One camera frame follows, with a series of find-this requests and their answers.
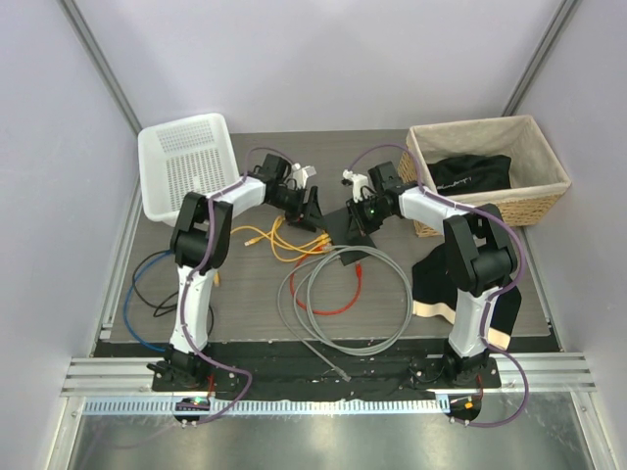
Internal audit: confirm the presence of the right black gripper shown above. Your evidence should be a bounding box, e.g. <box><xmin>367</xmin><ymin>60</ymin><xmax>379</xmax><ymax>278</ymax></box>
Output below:
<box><xmin>346</xmin><ymin>195</ymin><xmax>392</xmax><ymax>242</ymax></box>

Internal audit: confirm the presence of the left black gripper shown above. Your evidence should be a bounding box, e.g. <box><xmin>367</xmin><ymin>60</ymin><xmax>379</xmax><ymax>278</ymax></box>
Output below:
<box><xmin>267</xmin><ymin>185</ymin><xmax>327</xmax><ymax>232</ymax></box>

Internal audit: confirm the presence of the black network switch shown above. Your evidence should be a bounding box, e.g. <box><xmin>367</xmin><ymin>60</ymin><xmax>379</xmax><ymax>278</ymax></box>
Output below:
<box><xmin>324</xmin><ymin>208</ymin><xmax>375</xmax><ymax>248</ymax></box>

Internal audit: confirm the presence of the short yellow ethernet cable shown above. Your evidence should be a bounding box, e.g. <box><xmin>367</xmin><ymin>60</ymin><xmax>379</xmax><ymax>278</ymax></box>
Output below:
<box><xmin>243</xmin><ymin>214</ymin><xmax>334</xmax><ymax>263</ymax></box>

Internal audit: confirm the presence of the grey ethernet cable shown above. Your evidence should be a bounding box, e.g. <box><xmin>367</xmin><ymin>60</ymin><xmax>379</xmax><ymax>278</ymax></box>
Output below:
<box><xmin>277</xmin><ymin>246</ymin><xmax>412</xmax><ymax>384</ymax></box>

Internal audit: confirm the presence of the long yellow ethernet cable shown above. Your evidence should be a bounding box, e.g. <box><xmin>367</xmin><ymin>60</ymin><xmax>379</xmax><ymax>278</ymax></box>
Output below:
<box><xmin>214</xmin><ymin>214</ymin><xmax>334</xmax><ymax>286</ymax></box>

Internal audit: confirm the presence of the blue ethernet cable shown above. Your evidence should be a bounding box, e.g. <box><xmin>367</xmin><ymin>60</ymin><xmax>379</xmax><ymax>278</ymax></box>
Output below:
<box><xmin>122</xmin><ymin>249</ymin><xmax>173</xmax><ymax>354</ymax></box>

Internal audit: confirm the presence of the black power cable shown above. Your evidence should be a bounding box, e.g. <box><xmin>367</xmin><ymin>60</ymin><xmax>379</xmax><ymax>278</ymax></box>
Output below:
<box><xmin>132</xmin><ymin>249</ymin><xmax>216</xmax><ymax>339</ymax></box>

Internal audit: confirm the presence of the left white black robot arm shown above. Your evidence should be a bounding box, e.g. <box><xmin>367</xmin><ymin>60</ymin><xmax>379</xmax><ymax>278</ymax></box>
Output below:
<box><xmin>148</xmin><ymin>153</ymin><xmax>321</xmax><ymax>392</ymax></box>

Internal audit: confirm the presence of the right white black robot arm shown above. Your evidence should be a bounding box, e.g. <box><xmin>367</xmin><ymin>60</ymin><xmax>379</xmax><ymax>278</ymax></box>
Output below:
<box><xmin>342</xmin><ymin>163</ymin><xmax>518</xmax><ymax>387</ymax></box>

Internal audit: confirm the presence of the black cloth with beige stripe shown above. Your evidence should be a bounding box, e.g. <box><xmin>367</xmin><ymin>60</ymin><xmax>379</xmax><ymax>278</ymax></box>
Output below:
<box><xmin>411</xmin><ymin>245</ymin><xmax>522</xmax><ymax>350</ymax></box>

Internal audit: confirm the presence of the black cloth in basket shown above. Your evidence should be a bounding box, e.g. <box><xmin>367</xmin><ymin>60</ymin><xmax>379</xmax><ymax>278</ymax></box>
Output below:
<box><xmin>427</xmin><ymin>155</ymin><xmax>511</xmax><ymax>197</ymax></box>

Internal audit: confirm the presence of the white perforated plastic basket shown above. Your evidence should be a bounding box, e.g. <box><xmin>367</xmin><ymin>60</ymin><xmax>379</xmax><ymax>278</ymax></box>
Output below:
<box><xmin>137</xmin><ymin>113</ymin><xmax>240</xmax><ymax>226</ymax></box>

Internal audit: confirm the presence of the wicker basket with liner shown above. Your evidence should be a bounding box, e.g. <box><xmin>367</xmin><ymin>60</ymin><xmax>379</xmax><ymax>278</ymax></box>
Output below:
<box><xmin>398</xmin><ymin>116</ymin><xmax>571</xmax><ymax>227</ymax></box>

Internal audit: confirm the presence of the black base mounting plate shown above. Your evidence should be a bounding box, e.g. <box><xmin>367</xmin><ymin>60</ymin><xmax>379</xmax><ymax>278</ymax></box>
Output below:
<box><xmin>150</xmin><ymin>352</ymin><xmax>502</xmax><ymax>393</ymax></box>

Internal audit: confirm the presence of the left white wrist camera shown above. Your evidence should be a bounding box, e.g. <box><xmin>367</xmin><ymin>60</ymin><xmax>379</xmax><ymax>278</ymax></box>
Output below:
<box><xmin>291</xmin><ymin>163</ymin><xmax>316</xmax><ymax>189</ymax></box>

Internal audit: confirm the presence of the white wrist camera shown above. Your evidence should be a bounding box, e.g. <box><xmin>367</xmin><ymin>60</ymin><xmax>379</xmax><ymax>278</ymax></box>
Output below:
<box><xmin>291</xmin><ymin>163</ymin><xmax>316</xmax><ymax>189</ymax></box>
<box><xmin>342</xmin><ymin>169</ymin><xmax>375</xmax><ymax>203</ymax></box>

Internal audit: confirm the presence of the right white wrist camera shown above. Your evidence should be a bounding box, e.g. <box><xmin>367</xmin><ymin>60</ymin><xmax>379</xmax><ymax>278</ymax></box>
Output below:
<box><xmin>342</xmin><ymin>169</ymin><xmax>375</xmax><ymax>203</ymax></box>

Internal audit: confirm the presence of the red ethernet cable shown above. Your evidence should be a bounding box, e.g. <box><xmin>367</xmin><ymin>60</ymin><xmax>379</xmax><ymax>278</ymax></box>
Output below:
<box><xmin>290</xmin><ymin>257</ymin><xmax>366</xmax><ymax>315</ymax></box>

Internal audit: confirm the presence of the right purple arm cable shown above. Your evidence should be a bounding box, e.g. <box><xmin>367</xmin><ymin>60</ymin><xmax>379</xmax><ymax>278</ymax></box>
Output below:
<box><xmin>351</xmin><ymin>143</ymin><xmax>530</xmax><ymax>427</ymax></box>

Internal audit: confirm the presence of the aluminium frame rail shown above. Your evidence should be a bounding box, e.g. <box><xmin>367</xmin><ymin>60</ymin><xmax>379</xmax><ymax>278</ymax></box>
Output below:
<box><xmin>62</xmin><ymin>352</ymin><xmax>596</xmax><ymax>416</ymax></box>

